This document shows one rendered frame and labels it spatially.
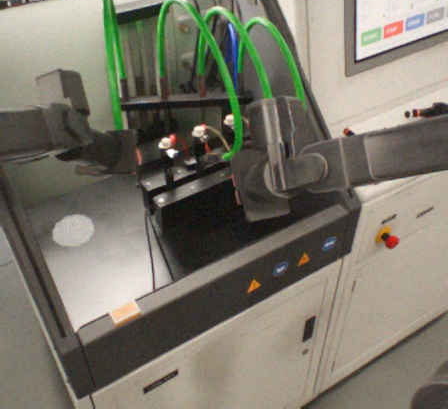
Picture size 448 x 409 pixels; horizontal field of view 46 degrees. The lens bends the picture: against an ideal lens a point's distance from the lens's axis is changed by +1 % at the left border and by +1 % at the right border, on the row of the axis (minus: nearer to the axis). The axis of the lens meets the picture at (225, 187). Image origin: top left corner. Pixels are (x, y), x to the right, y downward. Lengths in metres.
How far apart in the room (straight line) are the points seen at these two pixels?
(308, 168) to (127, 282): 0.69
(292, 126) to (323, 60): 0.65
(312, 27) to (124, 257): 0.68
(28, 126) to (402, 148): 0.39
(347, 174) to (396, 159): 0.05
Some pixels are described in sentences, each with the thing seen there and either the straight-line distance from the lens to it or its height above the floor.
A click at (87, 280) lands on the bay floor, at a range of 1.23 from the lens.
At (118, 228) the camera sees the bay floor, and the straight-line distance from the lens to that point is 1.32.
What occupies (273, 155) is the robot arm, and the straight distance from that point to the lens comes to 0.65.
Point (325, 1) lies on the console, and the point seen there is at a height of 1.29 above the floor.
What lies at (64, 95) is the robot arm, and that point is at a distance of 0.74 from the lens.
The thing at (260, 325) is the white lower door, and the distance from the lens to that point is 1.28.
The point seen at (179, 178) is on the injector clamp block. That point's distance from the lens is 1.20.
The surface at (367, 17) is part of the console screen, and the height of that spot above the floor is 1.24.
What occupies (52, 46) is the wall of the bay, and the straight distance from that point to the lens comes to 1.24.
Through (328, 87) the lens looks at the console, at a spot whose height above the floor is 1.10.
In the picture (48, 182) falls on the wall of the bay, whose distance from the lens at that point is 1.41.
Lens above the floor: 1.76
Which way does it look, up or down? 42 degrees down
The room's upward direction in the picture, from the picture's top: straight up
